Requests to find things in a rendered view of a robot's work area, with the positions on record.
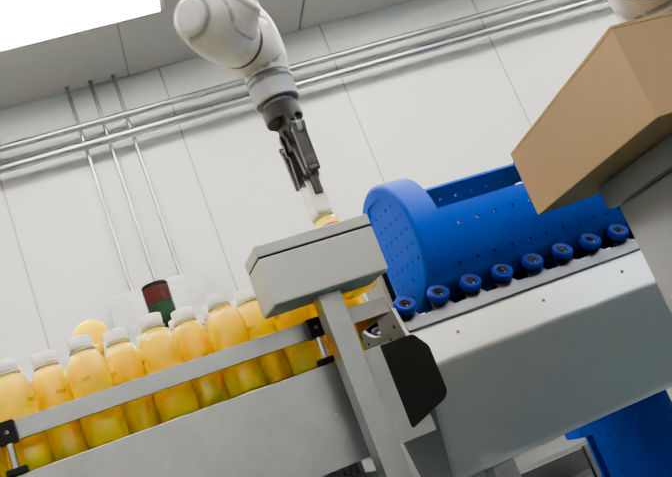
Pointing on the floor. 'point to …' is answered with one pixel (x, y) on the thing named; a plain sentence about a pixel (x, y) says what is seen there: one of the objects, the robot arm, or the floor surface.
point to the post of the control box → (361, 386)
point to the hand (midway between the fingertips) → (316, 200)
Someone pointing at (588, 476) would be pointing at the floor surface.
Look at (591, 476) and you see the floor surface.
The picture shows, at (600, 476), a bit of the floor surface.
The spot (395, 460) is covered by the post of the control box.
